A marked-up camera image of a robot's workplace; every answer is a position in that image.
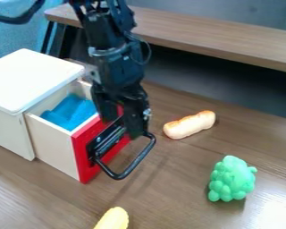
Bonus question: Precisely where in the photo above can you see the blue cloth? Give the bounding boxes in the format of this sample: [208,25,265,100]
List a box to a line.
[38,93,99,132]

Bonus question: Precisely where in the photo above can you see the yellow toy corn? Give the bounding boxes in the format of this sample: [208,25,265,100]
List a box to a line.
[92,206,130,229]

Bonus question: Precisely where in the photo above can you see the wooden bench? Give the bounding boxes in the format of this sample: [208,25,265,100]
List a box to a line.
[40,3,286,75]

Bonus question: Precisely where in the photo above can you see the green toy grapes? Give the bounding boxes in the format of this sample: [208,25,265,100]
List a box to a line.
[206,155,259,203]

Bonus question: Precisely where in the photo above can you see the drawer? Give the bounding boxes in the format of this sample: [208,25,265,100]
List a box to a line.
[23,79,158,184]

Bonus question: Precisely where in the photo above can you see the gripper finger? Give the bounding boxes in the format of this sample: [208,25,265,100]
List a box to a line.
[122,98,153,140]
[90,87,124,123]

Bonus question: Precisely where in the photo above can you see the black cable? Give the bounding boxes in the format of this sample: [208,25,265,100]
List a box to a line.
[0,0,48,25]

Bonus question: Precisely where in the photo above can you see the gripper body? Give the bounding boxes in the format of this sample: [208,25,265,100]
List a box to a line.
[87,47,151,102]

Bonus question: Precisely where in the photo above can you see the cabinet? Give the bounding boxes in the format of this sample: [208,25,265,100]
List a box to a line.
[0,48,88,162]

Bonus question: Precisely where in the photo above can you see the toy bread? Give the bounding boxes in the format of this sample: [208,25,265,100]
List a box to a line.
[162,109,217,140]

